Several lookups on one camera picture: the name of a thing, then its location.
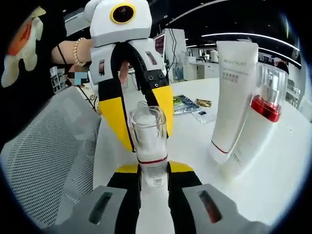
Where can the red-collared white skincare pump bottle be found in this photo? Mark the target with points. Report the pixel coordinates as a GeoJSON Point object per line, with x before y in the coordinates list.
{"type": "Point", "coordinates": [256, 146]}

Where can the white office desk row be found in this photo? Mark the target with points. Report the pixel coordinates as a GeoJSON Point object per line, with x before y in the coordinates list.
{"type": "Point", "coordinates": [195, 70]}

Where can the person in black shirt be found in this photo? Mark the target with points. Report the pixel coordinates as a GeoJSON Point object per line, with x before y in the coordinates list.
{"type": "Point", "coordinates": [29, 102]}

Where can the small clear-capped skincare bottle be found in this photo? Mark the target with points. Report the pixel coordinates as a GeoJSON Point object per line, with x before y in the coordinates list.
{"type": "Point", "coordinates": [151, 146]}

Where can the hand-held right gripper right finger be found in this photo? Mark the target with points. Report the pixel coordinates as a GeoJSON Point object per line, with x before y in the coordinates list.
{"type": "Point", "coordinates": [185, 195]}

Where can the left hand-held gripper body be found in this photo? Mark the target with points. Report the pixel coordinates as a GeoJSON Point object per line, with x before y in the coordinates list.
{"type": "Point", "coordinates": [102, 24]}

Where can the dark green skincare sachet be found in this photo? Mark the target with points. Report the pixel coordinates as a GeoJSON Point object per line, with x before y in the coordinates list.
{"type": "Point", "coordinates": [185, 103]}

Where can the grey mesh office chair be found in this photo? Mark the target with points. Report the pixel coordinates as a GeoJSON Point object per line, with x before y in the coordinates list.
{"type": "Point", "coordinates": [48, 146]}

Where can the person's left hand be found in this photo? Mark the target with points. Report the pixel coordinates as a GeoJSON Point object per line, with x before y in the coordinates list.
{"type": "Point", "coordinates": [123, 73]}

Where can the white skincare tube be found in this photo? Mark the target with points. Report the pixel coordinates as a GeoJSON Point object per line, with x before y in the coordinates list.
{"type": "Point", "coordinates": [231, 97]}

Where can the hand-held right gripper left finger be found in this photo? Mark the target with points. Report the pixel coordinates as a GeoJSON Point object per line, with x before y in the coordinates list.
{"type": "Point", "coordinates": [129, 195]}

